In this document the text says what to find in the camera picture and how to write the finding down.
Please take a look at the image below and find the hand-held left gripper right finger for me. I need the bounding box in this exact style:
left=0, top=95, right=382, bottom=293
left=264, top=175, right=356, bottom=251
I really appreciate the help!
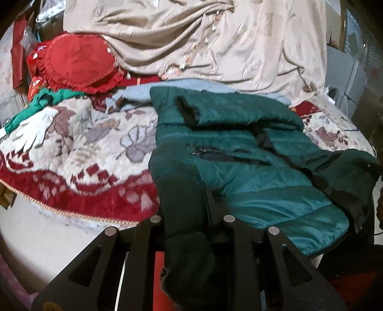
left=205, top=185, right=348, bottom=311

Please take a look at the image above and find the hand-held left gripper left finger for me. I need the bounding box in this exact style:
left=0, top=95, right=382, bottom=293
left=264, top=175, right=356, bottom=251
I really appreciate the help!
left=30, top=215, right=168, bottom=311

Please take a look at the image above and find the green puffer jacket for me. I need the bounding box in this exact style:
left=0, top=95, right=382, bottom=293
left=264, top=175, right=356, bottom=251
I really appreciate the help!
left=148, top=85, right=383, bottom=308

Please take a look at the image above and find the floral red-bordered blanket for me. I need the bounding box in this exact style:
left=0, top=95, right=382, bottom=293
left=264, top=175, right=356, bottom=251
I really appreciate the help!
left=0, top=90, right=378, bottom=223

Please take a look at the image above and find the light blue garment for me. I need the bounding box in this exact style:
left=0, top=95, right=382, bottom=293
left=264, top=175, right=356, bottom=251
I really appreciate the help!
left=106, top=78, right=292, bottom=112

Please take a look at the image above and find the white glove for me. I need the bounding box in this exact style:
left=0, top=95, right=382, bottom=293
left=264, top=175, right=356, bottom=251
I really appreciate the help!
left=8, top=107, right=60, bottom=152

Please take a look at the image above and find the green cloth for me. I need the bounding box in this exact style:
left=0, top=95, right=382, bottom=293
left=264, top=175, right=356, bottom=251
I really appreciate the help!
left=3, top=87, right=86, bottom=133

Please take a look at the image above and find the red ruffled cushion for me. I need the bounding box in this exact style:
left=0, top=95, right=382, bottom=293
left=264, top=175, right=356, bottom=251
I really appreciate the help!
left=26, top=33, right=132, bottom=94

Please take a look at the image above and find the grey appliance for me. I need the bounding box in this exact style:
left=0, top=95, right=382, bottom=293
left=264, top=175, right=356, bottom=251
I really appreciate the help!
left=326, top=45, right=369, bottom=106

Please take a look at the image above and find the beige patterned curtain cloth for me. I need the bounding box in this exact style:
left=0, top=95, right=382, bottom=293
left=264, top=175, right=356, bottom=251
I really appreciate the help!
left=62, top=0, right=329, bottom=100

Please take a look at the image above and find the red box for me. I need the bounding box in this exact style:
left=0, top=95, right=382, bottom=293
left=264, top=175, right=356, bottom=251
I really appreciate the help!
left=10, top=14, right=32, bottom=89

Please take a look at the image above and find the clear plastic bag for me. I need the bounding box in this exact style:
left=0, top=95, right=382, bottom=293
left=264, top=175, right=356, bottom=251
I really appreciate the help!
left=35, top=0, right=68, bottom=32

